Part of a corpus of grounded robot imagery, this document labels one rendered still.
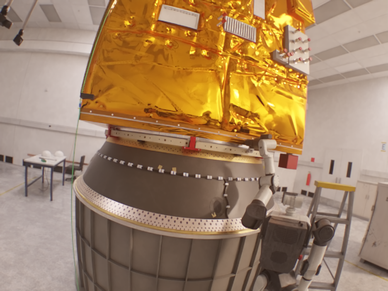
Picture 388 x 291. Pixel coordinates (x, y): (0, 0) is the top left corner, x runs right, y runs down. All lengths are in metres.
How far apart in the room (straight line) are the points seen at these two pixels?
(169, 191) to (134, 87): 0.72
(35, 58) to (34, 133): 2.74
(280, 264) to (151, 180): 0.93
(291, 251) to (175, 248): 0.69
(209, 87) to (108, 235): 1.27
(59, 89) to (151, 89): 6.27
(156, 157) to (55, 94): 6.37
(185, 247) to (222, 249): 0.26
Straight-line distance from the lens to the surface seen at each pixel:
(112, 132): 1.70
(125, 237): 1.38
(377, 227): 4.09
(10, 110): 8.31
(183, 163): 1.34
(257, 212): 1.16
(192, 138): 1.33
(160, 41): 1.51
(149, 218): 1.25
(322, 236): 1.13
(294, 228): 1.01
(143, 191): 1.32
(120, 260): 1.51
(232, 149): 1.45
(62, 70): 7.63
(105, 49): 1.49
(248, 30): 1.89
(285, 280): 1.23
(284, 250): 1.06
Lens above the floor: 1.68
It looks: level
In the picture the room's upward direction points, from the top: 8 degrees clockwise
